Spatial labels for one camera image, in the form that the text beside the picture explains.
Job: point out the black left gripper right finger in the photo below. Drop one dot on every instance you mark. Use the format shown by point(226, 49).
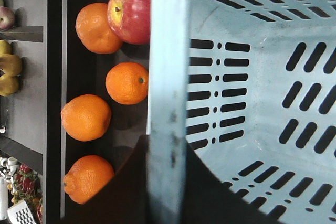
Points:
point(207, 200)

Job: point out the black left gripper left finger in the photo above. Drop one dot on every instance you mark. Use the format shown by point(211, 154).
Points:
point(124, 198)

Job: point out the light blue plastic basket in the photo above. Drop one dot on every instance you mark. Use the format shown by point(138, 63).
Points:
point(250, 85)

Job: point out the white perforated grater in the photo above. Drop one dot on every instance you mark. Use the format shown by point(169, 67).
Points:
point(20, 213)

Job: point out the black wooden produce stand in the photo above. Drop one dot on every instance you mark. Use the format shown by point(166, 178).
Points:
point(57, 68)

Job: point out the large orange back left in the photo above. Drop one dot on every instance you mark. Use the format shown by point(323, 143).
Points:
point(93, 29)

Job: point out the brown pear cluster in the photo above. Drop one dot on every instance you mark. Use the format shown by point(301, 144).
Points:
point(11, 67)

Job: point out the pink red apple left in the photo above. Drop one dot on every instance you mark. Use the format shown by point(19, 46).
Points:
point(130, 20)

